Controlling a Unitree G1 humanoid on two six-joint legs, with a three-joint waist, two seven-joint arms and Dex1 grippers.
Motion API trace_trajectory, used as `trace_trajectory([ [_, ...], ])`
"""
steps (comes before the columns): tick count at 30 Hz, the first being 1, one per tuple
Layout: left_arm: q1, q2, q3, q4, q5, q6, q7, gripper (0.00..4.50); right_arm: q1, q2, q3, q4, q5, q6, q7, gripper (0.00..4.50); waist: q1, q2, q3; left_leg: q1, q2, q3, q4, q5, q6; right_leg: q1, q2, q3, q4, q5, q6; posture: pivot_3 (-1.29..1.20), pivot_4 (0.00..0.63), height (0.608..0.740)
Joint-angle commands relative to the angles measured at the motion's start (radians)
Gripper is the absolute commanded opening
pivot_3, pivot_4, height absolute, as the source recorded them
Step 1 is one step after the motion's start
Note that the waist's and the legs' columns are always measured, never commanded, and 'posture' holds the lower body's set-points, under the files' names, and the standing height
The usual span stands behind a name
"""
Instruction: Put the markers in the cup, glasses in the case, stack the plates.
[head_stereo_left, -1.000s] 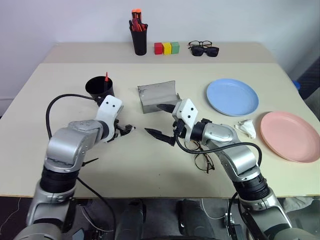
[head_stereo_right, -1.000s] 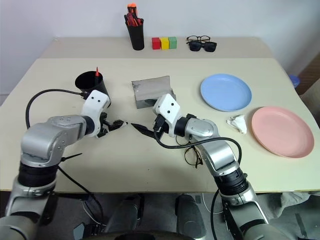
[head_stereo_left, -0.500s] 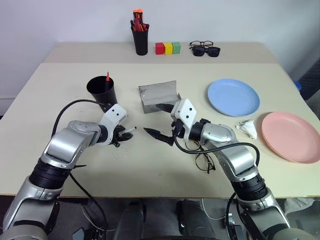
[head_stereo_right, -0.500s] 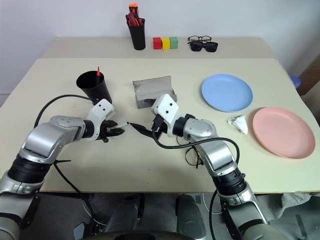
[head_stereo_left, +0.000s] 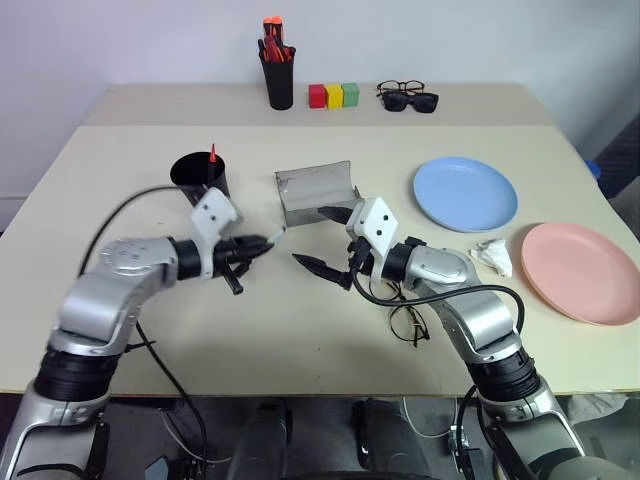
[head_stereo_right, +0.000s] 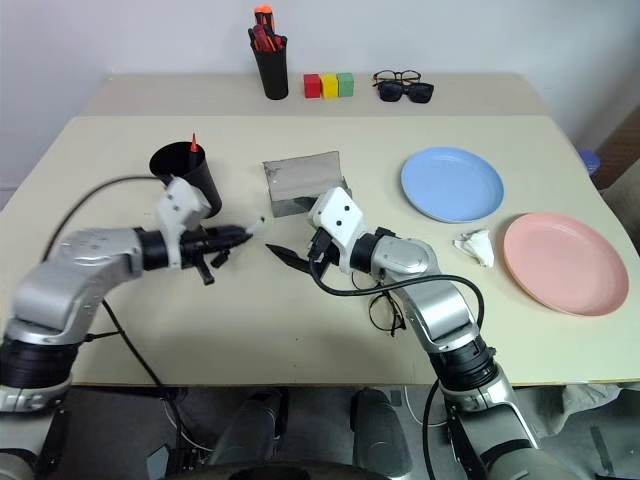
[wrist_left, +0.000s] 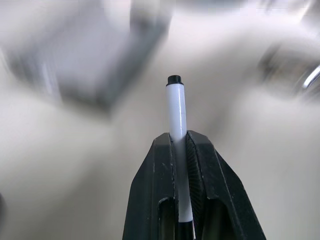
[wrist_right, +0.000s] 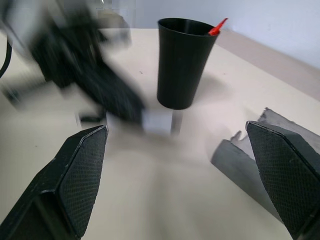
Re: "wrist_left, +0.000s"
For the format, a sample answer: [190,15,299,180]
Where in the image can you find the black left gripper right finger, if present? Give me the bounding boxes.
[184,130,267,240]

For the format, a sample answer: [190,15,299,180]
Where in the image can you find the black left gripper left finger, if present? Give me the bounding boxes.
[121,132,180,240]

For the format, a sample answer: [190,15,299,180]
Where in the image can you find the white marker with black cap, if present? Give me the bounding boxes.
[165,74,196,240]

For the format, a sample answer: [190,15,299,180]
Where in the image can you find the grey glasses case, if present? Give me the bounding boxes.
[4,0,173,113]

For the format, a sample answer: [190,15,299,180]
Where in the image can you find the glasses with metal frame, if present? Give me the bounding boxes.
[254,42,320,98]

